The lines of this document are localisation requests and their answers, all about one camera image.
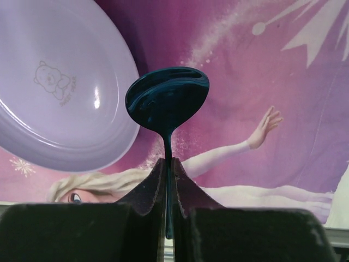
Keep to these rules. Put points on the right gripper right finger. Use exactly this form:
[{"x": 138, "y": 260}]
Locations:
[{"x": 206, "y": 231}]

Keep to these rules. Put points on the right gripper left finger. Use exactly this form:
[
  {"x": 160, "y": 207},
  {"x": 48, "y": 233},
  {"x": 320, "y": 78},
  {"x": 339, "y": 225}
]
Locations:
[{"x": 131, "y": 229}]

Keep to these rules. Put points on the purple printed cloth placemat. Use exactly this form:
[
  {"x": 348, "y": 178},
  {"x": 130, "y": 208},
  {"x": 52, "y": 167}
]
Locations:
[{"x": 273, "y": 131}]

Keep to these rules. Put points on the blue spoon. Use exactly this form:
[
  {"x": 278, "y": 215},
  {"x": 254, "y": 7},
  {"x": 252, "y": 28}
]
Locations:
[{"x": 161, "y": 101}]

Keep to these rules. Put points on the lilac plastic plate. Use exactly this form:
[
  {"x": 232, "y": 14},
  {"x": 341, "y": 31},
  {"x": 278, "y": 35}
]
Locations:
[{"x": 65, "y": 70}]

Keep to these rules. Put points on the aluminium mounting rail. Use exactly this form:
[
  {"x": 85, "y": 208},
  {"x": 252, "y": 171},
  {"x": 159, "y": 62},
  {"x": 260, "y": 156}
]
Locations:
[{"x": 338, "y": 239}]

